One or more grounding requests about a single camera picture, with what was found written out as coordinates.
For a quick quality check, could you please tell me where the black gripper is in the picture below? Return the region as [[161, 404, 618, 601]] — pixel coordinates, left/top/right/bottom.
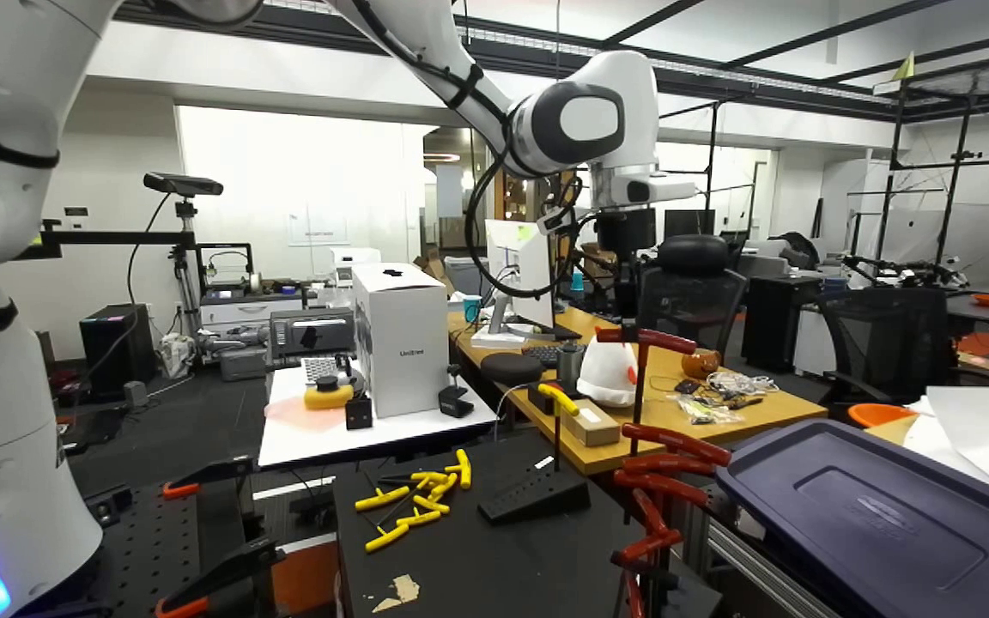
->
[[596, 211, 659, 338]]

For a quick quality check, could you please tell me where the longest red T-handle wrench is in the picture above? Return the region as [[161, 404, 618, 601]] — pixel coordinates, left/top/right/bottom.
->
[[593, 325, 699, 465]]

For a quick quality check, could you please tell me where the black wedge wrench holder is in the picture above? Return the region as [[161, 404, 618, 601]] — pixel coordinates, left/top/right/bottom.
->
[[473, 461, 593, 529]]

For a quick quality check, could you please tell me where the black office chair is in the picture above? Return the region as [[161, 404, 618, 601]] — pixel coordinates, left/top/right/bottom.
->
[[630, 232, 747, 356]]

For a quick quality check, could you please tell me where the white hard hat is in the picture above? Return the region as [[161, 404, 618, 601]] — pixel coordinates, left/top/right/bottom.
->
[[573, 341, 646, 413]]

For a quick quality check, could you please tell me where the black mug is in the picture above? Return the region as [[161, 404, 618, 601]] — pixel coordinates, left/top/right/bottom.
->
[[554, 341, 591, 398]]

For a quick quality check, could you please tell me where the black computer monitor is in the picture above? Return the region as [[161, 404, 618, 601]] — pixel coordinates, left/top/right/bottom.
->
[[661, 205, 718, 239]]

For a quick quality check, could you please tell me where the tan cardboard box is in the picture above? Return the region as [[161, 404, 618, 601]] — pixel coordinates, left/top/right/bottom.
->
[[570, 402, 625, 449]]

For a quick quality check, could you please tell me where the white computer monitor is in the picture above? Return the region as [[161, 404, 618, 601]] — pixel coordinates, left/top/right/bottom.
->
[[471, 218, 557, 353]]

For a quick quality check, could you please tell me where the pile of small parts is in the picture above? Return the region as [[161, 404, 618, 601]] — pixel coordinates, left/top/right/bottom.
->
[[668, 369, 771, 430]]

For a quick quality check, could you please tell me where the black bin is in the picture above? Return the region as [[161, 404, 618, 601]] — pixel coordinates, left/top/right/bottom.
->
[[738, 271, 807, 374]]

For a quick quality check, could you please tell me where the light wooden desk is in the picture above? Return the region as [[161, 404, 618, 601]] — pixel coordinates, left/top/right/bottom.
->
[[444, 300, 832, 476]]

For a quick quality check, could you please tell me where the small black device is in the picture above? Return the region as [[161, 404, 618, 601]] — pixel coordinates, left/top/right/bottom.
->
[[435, 386, 478, 424]]

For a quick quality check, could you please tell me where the white box appliance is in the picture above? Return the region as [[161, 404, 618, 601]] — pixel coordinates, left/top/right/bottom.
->
[[350, 261, 453, 424]]

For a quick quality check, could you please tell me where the white board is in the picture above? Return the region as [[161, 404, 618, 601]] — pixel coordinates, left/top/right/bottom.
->
[[255, 362, 502, 474]]

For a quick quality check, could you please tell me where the orange plate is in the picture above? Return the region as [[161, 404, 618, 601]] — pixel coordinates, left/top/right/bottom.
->
[[843, 398, 919, 434]]

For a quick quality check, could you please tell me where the small black block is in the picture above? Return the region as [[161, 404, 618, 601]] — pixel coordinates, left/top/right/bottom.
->
[[342, 389, 374, 434]]

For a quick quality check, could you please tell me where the yellow tape roll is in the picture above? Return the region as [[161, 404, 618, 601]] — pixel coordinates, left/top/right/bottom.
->
[[301, 381, 356, 416]]

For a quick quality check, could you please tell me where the grey electronic box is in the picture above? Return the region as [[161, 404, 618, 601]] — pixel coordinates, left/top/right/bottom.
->
[[267, 309, 356, 363]]

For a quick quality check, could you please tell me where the dark storage bin lid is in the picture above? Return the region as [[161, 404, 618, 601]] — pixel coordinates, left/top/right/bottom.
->
[[714, 416, 989, 618]]

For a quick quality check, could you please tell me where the white plastic sheet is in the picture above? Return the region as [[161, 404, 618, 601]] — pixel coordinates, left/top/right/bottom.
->
[[899, 378, 989, 511]]

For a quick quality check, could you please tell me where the torn paper scrap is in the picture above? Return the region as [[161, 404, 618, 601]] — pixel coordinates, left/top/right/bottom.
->
[[368, 569, 423, 614]]

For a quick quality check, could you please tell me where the small black framed screen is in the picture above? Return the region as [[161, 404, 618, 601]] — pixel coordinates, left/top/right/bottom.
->
[[194, 239, 258, 303]]

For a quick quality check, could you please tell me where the orange plastic container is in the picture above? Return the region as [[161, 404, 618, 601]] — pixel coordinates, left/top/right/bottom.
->
[[267, 535, 342, 618]]

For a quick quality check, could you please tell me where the black cube box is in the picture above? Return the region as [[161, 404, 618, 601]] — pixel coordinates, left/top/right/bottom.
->
[[77, 303, 161, 389]]

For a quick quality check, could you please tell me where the red T-handle hex wrench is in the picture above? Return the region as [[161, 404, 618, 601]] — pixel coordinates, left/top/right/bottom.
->
[[612, 529, 685, 569], [618, 569, 653, 618], [622, 424, 733, 467], [627, 484, 678, 543], [612, 452, 728, 491]]

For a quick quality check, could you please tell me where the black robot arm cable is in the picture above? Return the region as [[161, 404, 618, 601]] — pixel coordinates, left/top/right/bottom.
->
[[342, 0, 599, 303]]

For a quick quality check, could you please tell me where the orange handled clamp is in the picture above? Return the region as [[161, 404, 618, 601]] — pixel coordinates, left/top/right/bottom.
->
[[156, 476, 201, 506], [154, 595, 215, 618]]

